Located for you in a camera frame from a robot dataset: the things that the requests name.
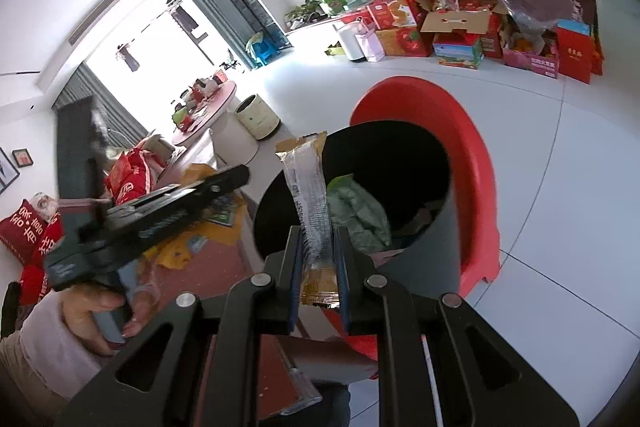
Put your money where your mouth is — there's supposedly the clear bread wrapper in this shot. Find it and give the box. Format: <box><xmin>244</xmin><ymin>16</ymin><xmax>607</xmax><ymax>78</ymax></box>
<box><xmin>276</xmin><ymin>131</ymin><xmax>340</xmax><ymax>308</ymax></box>

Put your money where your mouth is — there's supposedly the red plastic stool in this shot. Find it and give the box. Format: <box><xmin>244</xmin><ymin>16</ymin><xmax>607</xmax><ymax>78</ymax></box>
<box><xmin>322</xmin><ymin>74</ymin><xmax>502</xmax><ymax>363</ymax></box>

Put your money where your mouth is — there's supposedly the round red side table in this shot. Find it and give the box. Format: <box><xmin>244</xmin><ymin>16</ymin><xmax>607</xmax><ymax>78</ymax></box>
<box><xmin>171</xmin><ymin>80</ymin><xmax>259</xmax><ymax>166</ymax></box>

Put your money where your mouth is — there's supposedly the apple print gift box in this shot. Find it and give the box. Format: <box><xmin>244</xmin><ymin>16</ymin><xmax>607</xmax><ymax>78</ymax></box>
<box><xmin>375</xmin><ymin>26</ymin><xmax>433</xmax><ymax>57</ymax></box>

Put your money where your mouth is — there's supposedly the black round trash bin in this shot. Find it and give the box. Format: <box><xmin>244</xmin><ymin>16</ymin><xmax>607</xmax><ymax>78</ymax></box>
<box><xmin>254</xmin><ymin>120</ymin><xmax>461</xmax><ymax>307</ymax></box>

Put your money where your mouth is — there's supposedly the red gift bag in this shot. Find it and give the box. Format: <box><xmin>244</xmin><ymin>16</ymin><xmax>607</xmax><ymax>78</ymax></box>
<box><xmin>555</xmin><ymin>20</ymin><xmax>594</xmax><ymax>83</ymax></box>

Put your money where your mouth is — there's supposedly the green plastic bag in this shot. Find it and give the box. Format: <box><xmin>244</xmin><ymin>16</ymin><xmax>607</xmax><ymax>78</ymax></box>
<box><xmin>326</xmin><ymin>174</ymin><xmax>392</xmax><ymax>254</ymax></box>

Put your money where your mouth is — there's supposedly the orange snack wrapper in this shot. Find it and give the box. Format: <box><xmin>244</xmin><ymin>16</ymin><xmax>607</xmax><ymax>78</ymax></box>
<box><xmin>144</xmin><ymin>191</ymin><xmax>246</xmax><ymax>270</ymax></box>

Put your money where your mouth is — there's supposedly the white cylinder appliance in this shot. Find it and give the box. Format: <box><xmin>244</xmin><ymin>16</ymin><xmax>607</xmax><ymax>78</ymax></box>
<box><xmin>336</xmin><ymin>22</ymin><xmax>367</xmax><ymax>62</ymax></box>

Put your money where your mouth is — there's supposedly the open cardboard box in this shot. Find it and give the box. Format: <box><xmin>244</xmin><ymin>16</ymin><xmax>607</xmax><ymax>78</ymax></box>
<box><xmin>421</xmin><ymin>0</ymin><xmax>508</xmax><ymax>35</ymax></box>

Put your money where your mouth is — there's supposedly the small white waste bin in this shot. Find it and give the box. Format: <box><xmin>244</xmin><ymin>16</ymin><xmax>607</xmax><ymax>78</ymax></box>
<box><xmin>235</xmin><ymin>94</ymin><xmax>281</xmax><ymax>141</ymax></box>

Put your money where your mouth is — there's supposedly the red covered sofa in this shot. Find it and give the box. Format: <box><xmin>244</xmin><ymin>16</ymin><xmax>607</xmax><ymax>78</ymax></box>
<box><xmin>1</xmin><ymin>147</ymin><xmax>167</xmax><ymax>306</ymax></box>

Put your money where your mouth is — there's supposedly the pink gift bag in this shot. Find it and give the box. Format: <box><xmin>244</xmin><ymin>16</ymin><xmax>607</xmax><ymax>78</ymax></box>
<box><xmin>355</xmin><ymin>18</ymin><xmax>385</xmax><ymax>63</ymax></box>

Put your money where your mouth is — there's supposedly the person left hand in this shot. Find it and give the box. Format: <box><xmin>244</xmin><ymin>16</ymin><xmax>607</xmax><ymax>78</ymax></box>
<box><xmin>60</xmin><ymin>258</ymin><xmax>160</xmax><ymax>357</ymax></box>

